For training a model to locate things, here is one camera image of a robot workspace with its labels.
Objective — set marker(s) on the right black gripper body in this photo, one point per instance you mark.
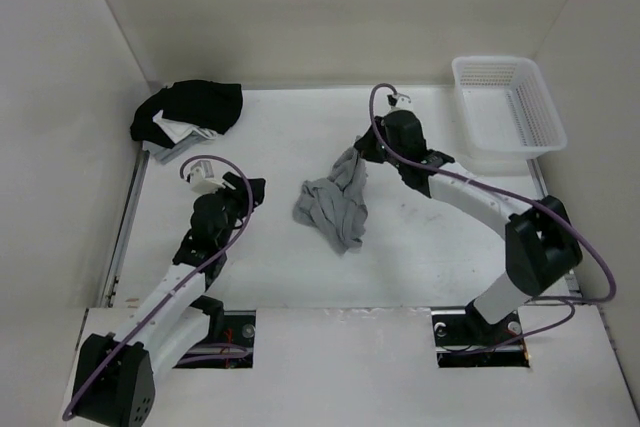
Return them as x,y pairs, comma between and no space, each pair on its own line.
374,149

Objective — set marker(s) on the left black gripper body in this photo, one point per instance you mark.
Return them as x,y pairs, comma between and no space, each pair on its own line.
236,204

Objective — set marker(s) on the grey tank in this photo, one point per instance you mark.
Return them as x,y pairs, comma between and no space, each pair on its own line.
335,204
164,155

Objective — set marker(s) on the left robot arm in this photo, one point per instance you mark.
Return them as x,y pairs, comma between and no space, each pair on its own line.
117,373

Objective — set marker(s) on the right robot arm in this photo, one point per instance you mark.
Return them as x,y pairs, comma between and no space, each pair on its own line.
538,248

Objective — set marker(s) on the grey folded tank top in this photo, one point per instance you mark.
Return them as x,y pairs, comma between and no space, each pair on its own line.
164,155

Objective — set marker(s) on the white folded tank top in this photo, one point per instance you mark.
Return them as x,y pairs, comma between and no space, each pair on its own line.
178,131

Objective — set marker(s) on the white plastic basket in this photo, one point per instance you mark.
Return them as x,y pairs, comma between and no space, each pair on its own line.
505,108

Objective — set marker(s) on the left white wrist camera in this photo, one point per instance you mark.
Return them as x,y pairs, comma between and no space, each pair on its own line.
202,179

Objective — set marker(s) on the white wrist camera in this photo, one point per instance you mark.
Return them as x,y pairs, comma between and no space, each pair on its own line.
202,179
399,101

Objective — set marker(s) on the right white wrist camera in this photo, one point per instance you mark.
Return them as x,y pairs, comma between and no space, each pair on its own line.
399,101

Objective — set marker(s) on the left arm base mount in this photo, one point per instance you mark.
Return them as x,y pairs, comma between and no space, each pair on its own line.
229,346

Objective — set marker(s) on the left aluminium table rail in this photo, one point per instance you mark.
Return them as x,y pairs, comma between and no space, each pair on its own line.
112,271

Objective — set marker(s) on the aluminium table rail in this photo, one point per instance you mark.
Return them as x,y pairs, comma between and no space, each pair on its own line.
112,271
544,185

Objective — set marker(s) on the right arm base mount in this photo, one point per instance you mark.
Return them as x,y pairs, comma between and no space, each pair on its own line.
459,346

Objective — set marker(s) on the right aluminium table rail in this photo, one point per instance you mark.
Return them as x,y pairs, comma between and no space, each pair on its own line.
544,185

